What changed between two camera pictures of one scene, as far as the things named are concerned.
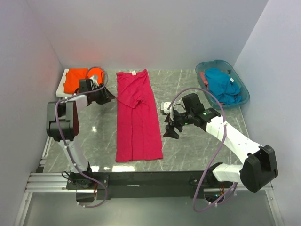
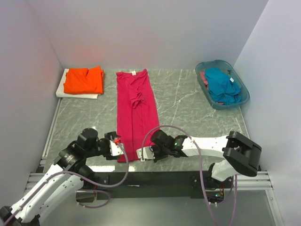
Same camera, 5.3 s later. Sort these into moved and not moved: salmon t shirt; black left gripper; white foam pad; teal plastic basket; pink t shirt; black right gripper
Moved: black left gripper; black right gripper
Not moved: white foam pad; teal plastic basket; salmon t shirt; pink t shirt
